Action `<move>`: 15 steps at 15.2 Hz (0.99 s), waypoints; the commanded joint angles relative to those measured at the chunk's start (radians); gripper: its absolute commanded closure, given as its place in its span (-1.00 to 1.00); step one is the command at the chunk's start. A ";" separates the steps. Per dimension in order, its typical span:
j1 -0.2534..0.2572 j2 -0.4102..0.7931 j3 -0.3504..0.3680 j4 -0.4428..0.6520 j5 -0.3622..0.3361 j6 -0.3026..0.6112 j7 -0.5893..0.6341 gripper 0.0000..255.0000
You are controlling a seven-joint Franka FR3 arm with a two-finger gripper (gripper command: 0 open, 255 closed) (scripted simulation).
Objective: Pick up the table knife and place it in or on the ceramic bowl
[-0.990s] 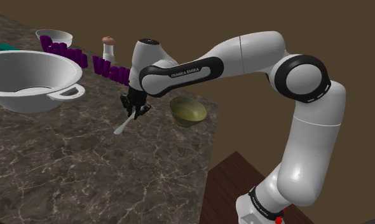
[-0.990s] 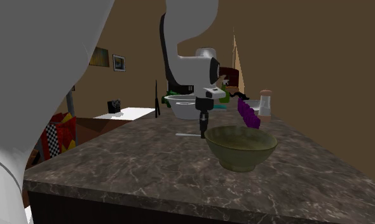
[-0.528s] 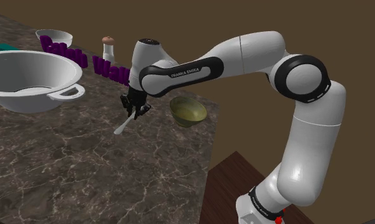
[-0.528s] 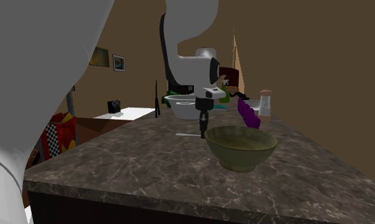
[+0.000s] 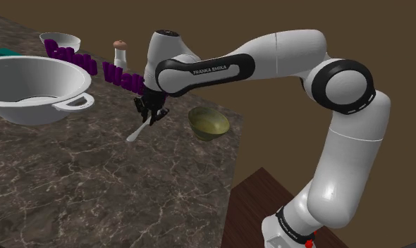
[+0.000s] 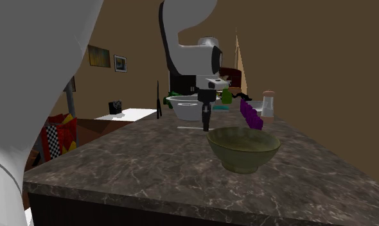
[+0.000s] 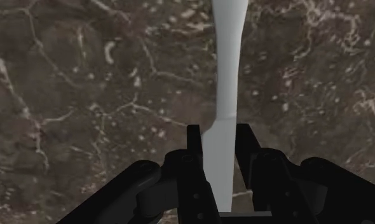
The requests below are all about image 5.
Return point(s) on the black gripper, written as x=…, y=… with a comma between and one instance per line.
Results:
x=152, y=100

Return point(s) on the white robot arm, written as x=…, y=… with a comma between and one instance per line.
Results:
x=349, y=165

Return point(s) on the white spoon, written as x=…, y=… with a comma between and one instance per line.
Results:
x=135, y=134

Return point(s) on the purple letter sign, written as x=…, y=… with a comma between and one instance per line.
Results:
x=117, y=74

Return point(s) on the white shaker with brown top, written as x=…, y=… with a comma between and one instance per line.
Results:
x=120, y=57

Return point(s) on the olive green bowl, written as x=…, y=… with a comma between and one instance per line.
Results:
x=208, y=125

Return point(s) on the small white bowl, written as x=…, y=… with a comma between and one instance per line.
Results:
x=67, y=41

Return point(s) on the dark brown wooden robot stand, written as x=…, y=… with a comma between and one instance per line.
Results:
x=249, y=206

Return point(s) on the teal flat thing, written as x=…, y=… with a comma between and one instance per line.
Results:
x=1, y=52

